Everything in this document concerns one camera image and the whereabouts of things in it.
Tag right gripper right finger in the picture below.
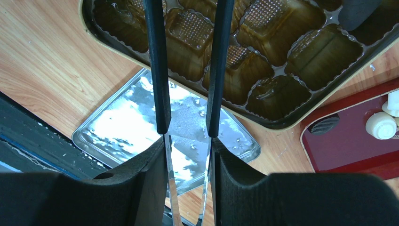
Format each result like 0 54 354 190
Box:
211 139 399 226

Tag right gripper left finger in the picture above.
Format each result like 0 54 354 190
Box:
0 138 167 226

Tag red chocolate tray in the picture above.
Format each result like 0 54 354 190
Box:
300 78 399 179

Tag gold chocolate tin box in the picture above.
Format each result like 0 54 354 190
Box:
78 0 399 130

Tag metal tongs black tips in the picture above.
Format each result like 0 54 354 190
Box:
143 0 235 226

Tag silver tin lid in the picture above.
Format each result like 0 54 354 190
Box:
72 69 261 194

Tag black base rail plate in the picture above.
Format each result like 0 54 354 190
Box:
0 93 109 179

